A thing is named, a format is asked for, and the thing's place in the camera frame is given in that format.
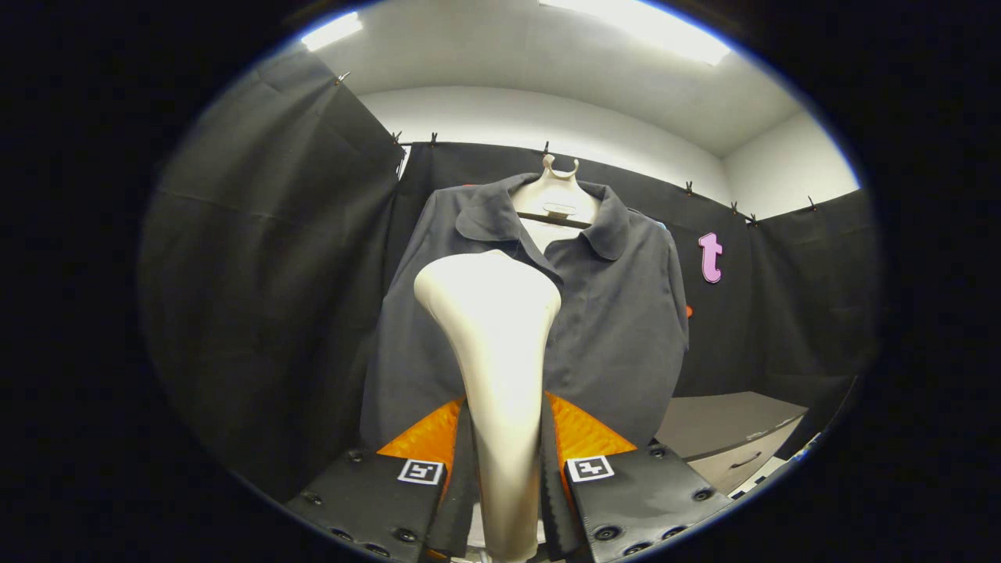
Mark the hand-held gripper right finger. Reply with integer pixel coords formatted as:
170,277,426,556
540,391,736,563

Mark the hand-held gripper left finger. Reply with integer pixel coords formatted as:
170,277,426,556
285,395,476,563

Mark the grey button shirt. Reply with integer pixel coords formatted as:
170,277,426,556
360,172,691,454

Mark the black clothes hanger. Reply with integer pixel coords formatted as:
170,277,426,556
516,210,593,231

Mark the grey cabinet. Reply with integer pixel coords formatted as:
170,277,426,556
655,391,810,495

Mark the black backdrop cloth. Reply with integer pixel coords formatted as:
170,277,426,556
137,51,881,501

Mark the white mannequin torso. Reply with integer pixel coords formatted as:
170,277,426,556
512,153,603,255

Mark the row of black clips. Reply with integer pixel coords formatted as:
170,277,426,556
336,70,818,228

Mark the ceiling strip light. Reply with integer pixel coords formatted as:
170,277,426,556
301,12,364,52

